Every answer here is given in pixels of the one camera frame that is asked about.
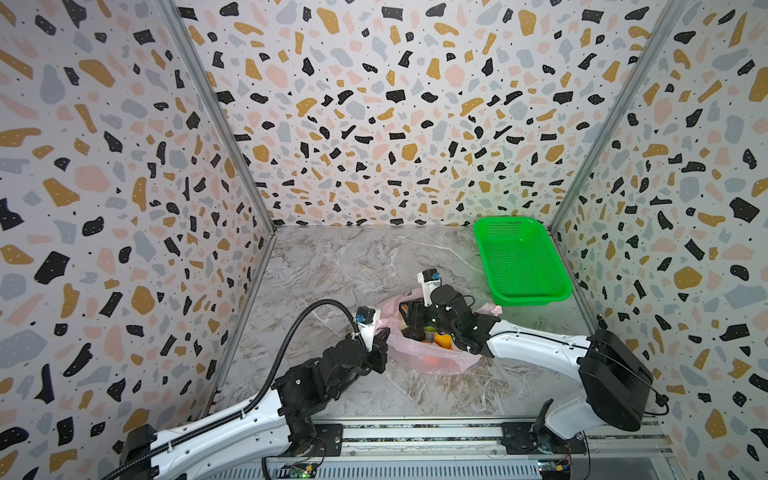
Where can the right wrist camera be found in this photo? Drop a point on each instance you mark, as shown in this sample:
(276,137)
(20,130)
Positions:
(430,280)

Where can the left corner aluminium post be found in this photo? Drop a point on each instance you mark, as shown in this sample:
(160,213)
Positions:
(187,52)

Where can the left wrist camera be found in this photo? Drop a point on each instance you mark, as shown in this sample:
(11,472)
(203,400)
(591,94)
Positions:
(367,319)

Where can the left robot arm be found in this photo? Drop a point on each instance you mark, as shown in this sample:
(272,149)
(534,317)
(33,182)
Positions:
(274,424)

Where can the corner aluminium post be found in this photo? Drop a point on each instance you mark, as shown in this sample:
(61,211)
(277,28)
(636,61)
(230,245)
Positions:
(668,18)
(187,52)

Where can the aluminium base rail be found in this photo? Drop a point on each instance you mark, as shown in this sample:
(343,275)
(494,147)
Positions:
(445,448)

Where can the pink plastic bag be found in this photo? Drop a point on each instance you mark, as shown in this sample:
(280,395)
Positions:
(423,355)

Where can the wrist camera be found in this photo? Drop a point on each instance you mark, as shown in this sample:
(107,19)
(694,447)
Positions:
(430,280)
(367,319)

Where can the green plastic basket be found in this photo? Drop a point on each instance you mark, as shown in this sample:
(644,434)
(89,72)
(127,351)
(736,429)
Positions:
(521,263)

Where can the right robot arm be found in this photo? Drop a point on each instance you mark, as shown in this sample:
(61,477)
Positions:
(615,387)

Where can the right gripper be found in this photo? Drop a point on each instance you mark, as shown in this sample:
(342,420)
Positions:
(414,306)

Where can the right corner aluminium post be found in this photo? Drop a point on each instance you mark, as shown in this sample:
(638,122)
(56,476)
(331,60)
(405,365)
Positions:
(668,18)

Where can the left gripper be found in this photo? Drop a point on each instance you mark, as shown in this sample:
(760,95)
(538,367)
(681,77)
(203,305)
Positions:
(380,349)

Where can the yellow red mango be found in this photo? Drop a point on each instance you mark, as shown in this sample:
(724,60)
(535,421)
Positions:
(443,341)

